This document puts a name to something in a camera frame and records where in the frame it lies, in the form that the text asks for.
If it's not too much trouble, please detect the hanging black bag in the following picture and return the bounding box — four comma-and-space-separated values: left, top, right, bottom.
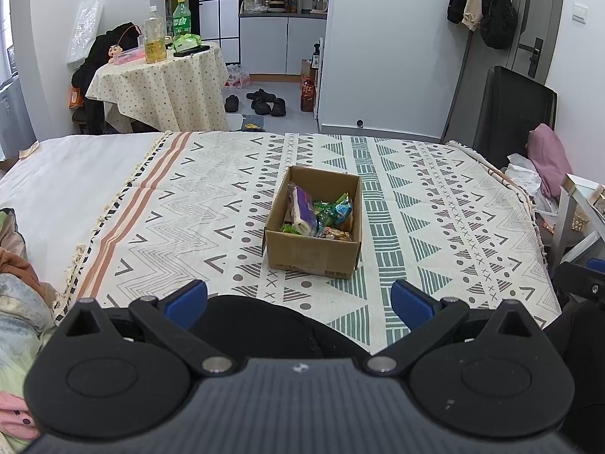
479, 0, 519, 50

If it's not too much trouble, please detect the table with dotted tablecloth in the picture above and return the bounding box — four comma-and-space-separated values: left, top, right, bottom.
85, 42, 230, 134

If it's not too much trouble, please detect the white stool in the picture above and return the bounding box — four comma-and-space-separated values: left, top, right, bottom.
551, 173, 605, 266

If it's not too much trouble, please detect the grey leaning board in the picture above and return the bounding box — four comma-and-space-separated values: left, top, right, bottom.
439, 33, 476, 145

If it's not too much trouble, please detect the pack of water bottles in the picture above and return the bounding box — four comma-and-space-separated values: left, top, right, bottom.
224, 64, 251, 89

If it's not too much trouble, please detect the cardboard box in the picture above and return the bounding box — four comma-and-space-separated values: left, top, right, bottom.
262, 165, 364, 280

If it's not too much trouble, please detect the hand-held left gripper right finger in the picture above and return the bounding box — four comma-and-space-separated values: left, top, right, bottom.
361, 279, 544, 379

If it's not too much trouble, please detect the purple snack packet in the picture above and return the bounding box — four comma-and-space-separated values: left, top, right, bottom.
287, 183, 318, 237

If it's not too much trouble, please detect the blue green candy packet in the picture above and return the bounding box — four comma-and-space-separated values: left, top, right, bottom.
333, 194, 354, 223

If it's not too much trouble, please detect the pink spotted cloth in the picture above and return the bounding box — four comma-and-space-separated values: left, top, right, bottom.
0, 390, 41, 440

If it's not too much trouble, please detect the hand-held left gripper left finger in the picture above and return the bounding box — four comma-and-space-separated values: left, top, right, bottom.
60, 279, 237, 378

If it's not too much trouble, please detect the grey entrance door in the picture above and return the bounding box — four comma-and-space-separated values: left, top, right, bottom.
506, 0, 568, 86

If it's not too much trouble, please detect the orange biscuit packet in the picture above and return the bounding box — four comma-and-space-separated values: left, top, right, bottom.
318, 227, 353, 243

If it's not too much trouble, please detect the black door handle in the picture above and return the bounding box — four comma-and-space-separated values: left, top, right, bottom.
517, 37, 544, 79

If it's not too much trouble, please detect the pink plastic box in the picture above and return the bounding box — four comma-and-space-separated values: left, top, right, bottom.
110, 47, 147, 66

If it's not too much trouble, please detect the green tissue pack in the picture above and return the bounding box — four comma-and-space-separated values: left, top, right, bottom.
172, 34, 203, 53

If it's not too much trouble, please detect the green soda bottle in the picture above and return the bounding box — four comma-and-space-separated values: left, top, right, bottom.
172, 0, 192, 39

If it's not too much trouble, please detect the white bed sheet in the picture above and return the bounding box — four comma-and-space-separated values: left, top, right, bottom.
0, 132, 166, 294

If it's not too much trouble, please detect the black framed glass door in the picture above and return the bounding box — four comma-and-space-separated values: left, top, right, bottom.
165, 0, 242, 64

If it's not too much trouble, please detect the pastel quilt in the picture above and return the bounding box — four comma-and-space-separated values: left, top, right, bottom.
0, 208, 60, 389

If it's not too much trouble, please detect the white plastic bag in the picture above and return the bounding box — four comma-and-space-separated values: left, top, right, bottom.
506, 152, 558, 213

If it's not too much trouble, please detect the bubble wrap sheet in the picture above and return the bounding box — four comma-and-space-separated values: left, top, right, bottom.
66, 0, 104, 64

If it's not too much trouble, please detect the white kitchen cabinet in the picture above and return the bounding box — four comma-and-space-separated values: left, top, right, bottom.
239, 13, 328, 76

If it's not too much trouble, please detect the bottle of yellow liquid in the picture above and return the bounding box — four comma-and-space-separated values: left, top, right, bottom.
143, 6, 167, 64

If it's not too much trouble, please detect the black clothing pile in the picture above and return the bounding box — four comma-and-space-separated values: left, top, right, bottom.
71, 22, 143, 135

